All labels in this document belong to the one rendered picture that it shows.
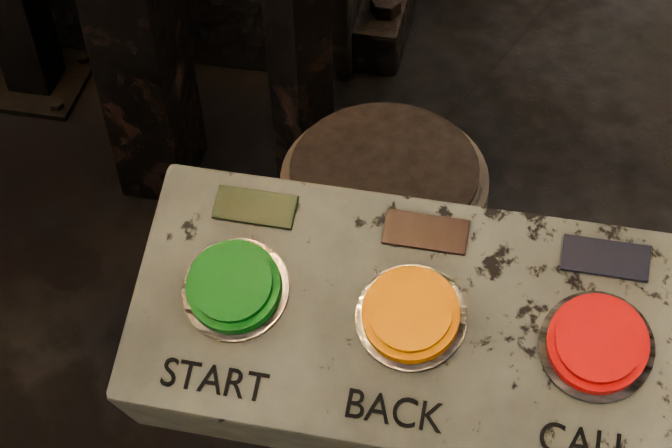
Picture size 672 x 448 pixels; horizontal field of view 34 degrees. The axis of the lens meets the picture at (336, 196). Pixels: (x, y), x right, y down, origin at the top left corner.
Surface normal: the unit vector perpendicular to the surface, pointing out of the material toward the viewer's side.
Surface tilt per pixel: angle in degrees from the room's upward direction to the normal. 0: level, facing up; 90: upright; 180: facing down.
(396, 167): 0
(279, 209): 20
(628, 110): 0
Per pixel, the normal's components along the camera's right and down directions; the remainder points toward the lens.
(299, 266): -0.10, -0.39
